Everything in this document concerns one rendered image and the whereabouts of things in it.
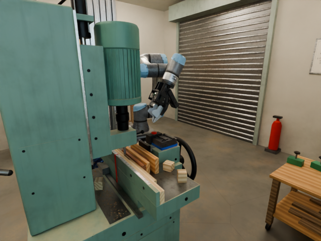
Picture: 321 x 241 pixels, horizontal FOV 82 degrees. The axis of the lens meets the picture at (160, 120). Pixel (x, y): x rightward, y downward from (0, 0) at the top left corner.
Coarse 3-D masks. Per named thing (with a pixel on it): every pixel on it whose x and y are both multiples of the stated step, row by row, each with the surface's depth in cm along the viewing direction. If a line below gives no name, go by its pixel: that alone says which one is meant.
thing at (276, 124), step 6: (276, 120) 295; (276, 126) 292; (270, 132) 303; (276, 132) 294; (270, 138) 302; (276, 138) 296; (270, 144) 303; (276, 144) 299; (270, 150) 303; (276, 150) 301
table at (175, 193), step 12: (180, 168) 96; (168, 180) 76; (192, 180) 76; (132, 192) 77; (168, 192) 69; (180, 192) 69; (192, 192) 71; (144, 204) 69; (168, 204) 65; (180, 204) 69; (156, 216) 63
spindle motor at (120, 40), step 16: (96, 32) 69; (112, 32) 66; (128, 32) 68; (112, 48) 68; (128, 48) 70; (112, 64) 70; (128, 64) 71; (112, 80) 71; (128, 80) 73; (112, 96) 73; (128, 96) 74
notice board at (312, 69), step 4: (316, 40) 249; (320, 40) 246; (316, 44) 249; (320, 44) 246; (316, 48) 250; (320, 48) 247; (316, 52) 251; (320, 52) 248; (312, 56) 255; (316, 56) 251; (320, 56) 248; (312, 60) 255; (316, 60) 252; (320, 60) 249; (312, 64) 256; (316, 64) 253; (320, 64) 250; (312, 68) 257; (316, 68) 254; (320, 68) 250; (312, 72) 257; (316, 72) 254; (320, 72) 251
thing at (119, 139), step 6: (114, 132) 82; (120, 132) 82; (126, 132) 83; (132, 132) 85; (114, 138) 80; (120, 138) 82; (126, 138) 83; (132, 138) 85; (114, 144) 81; (120, 144) 82; (126, 144) 84; (132, 144) 86
